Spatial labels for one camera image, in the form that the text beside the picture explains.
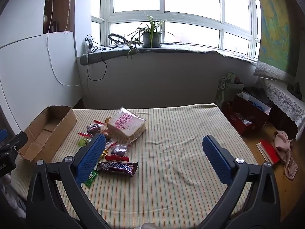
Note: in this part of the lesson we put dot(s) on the pink cloth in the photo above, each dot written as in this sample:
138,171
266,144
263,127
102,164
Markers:
284,152

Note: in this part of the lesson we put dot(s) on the small white red packet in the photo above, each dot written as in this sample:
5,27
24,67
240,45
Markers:
110,144

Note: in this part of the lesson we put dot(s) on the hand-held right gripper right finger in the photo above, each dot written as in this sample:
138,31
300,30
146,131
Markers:
216,161

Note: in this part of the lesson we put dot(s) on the potted spider plant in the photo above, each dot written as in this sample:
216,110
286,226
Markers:
151,38

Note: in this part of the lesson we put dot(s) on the dark round snack packet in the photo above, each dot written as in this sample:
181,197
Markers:
93,128

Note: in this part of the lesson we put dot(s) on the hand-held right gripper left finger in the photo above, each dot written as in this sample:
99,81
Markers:
91,158

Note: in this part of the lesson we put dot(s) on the green snack packet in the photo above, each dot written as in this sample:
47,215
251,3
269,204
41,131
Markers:
91,177

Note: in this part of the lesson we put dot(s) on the dark figurine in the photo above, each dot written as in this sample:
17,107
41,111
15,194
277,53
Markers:
295,89

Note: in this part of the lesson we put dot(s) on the white power strip with chargers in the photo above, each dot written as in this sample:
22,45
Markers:
89,44

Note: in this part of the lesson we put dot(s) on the sliced bread packet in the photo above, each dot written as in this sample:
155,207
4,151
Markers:
126,122

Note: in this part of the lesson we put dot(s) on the white lace cloth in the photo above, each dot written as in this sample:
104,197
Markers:
283,100

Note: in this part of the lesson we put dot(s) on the white framed window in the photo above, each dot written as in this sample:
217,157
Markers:
162,16

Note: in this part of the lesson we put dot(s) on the brown cardboard box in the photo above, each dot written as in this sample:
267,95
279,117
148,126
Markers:
59,121

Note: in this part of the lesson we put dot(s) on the white wardrobe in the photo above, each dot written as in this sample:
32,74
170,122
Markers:
28,64

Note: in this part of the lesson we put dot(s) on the light green candy packet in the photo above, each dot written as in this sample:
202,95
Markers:
83,142

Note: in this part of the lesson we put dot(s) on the brown chocolate bar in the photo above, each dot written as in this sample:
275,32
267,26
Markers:
119,168

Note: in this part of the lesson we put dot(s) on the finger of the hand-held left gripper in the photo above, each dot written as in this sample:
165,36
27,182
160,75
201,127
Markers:
2,134

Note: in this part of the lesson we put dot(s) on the red cardboard box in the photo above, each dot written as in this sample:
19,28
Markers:
240,124

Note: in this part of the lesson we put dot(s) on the striped bed sheet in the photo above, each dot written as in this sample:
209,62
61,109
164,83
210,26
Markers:
171,152

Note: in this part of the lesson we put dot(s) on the wall map poster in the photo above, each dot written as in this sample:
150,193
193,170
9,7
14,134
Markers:
276,28

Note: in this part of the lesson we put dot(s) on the red booklet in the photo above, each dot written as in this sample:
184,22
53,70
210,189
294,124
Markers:
268,150

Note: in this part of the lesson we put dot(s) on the yellow candy packet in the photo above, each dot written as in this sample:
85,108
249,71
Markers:
104,153

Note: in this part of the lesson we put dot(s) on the red snack packet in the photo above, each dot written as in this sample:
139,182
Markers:
118,158

